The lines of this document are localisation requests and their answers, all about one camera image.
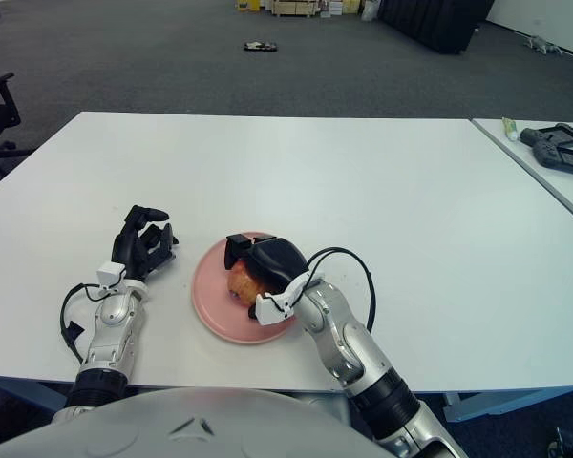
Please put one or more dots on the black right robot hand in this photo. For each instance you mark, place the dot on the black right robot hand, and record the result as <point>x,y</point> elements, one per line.
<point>279,260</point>

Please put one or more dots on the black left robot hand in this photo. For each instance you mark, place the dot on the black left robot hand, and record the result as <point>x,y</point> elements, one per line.
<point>133,248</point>

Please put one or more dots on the red yellow apple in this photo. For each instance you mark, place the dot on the red yellow apple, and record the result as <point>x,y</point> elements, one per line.
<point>243,284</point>

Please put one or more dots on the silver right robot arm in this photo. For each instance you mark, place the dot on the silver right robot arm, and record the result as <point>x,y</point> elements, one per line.
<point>344,334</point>

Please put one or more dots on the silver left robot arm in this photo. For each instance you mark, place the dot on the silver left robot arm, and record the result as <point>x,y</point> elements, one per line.
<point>110,324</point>

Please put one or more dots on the pink round plate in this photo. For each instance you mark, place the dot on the pink round plate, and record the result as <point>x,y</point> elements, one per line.
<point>210,296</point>

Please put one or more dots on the grey robot torso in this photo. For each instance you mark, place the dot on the grey robot torso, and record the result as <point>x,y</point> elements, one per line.
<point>172,429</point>

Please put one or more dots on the black floor tray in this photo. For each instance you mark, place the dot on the black floor tray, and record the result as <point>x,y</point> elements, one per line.
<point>260,47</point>

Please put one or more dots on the wooden pallet crate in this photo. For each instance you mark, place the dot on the wooden pallet crate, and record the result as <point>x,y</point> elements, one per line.
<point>296,7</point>

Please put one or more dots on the yellow box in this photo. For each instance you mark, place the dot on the yellow box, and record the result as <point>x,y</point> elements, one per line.
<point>246,5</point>

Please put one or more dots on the white box stack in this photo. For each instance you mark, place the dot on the white box stack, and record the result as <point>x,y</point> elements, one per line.
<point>332,6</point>

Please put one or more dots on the yellow carton stack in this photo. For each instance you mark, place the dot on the yellow carton stack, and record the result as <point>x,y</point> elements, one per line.
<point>352,6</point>

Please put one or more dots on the green white tube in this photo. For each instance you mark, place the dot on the green white tube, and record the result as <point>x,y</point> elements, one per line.
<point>509,128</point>

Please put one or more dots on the white plastic bag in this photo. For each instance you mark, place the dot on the white plastic bag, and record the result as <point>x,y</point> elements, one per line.
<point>369,10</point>

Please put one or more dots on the black handheld controller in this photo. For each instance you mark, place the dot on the black handheld controller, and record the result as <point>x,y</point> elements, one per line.
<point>530,135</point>
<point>546,153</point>

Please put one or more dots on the black curtain partition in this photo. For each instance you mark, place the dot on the black curtain partition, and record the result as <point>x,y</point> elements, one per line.
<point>434,24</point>

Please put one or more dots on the small black floor object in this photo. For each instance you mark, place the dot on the small black floor object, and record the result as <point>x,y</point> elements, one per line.
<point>561,441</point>

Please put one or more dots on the grey robot dog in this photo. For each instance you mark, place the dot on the grey robot dog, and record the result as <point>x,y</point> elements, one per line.
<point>540,45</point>

